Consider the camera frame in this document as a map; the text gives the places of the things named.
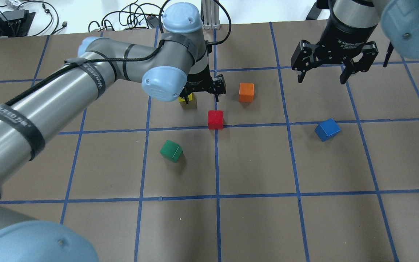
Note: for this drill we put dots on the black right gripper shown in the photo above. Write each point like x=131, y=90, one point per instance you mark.
x=342, y=33

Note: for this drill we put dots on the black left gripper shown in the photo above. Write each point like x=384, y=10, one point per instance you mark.
x=199, y=75

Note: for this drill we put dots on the red wooden cube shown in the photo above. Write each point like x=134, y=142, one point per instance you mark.
x=215, y=120

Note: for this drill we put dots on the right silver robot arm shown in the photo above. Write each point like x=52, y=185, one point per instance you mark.
x=399, y=20

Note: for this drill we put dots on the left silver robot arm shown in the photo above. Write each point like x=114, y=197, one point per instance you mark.
x=177, y=67

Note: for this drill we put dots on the yellow wooden cube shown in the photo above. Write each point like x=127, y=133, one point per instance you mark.
x=186, y=99

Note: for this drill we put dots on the orange wooden cube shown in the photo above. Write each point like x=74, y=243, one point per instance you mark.
x=246, y=92

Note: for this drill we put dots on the green wooden cube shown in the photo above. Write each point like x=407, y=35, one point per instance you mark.
x=171, y=151

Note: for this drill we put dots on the blue wooden cube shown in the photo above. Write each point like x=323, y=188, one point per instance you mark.
x=327, y=129

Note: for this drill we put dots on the aluminium frame post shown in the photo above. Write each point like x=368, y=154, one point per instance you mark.
x=210, y=14

